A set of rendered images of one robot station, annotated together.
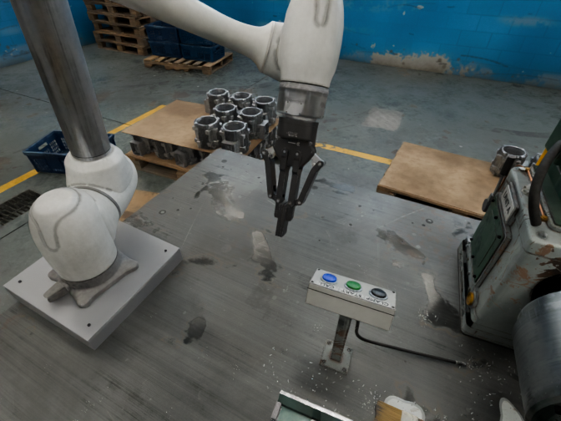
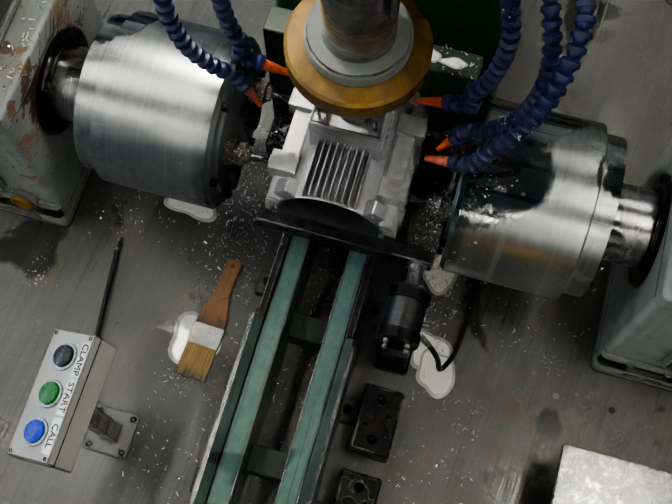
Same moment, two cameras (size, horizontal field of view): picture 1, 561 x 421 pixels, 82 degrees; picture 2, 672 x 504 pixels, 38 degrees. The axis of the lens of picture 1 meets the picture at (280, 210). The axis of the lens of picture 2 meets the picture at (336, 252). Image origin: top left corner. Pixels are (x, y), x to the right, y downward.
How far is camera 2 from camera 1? 69 cm
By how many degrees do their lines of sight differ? 54
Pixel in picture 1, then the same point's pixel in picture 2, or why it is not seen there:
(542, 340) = (137, 166)
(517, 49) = not seen: outside the picture
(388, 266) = not seen: outside the picture
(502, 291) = (38, 167)
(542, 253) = (13, 114)
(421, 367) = (124, 301)
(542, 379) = (182, 185)
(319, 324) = not seen: hidden behind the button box
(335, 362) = (122, 433)
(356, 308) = (87, 391)
